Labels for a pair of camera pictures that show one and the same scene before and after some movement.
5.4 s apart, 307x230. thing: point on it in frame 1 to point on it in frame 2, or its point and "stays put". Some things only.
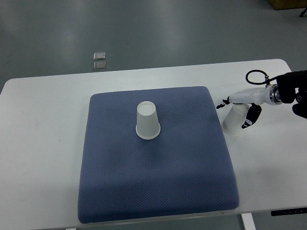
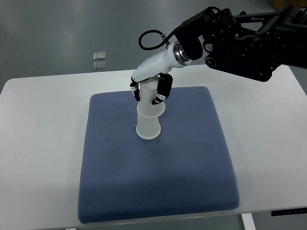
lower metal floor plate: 99,65 stays put
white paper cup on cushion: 147,125 stays put
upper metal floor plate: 99,56 stays put
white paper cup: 232,124 to 147,94
